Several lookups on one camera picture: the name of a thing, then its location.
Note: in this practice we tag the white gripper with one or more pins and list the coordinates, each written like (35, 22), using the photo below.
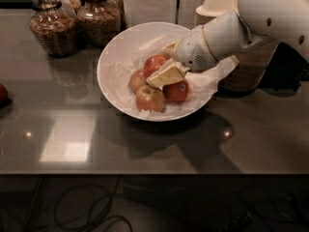
(193, 50)

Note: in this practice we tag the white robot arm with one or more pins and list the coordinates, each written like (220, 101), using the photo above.
(252, 24)

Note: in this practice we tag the right red apple with sticker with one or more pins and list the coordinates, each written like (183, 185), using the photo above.
(176, 92)

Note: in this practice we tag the left yellow-red apple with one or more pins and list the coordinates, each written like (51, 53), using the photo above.
(137, 80)

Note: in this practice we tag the yellow-red apple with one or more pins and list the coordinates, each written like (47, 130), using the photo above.
(137, 80)
(149, 99)

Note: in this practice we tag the white bowl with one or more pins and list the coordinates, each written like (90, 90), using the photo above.
(142, 32)

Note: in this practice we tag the front yellow-red apple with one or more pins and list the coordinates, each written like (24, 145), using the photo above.
(149, 99)

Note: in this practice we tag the white paper liner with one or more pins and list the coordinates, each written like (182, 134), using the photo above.
(123, 56)

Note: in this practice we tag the rear stack of paper bowls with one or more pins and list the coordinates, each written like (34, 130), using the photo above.
(211, 9)

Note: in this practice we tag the stack of paper bowls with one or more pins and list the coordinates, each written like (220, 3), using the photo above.
(250, 70)
(211, 9)

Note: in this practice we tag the front stack of paper bowls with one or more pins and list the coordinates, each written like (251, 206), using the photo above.
(250, 70)

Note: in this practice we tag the right glass granola jar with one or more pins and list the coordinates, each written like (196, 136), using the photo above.
(100, 21)

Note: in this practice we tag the glass granola jar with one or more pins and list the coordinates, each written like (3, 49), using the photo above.
(55, 31)
(100, 21)

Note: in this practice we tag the left glass granola jar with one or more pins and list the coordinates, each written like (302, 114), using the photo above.
(55, 31)

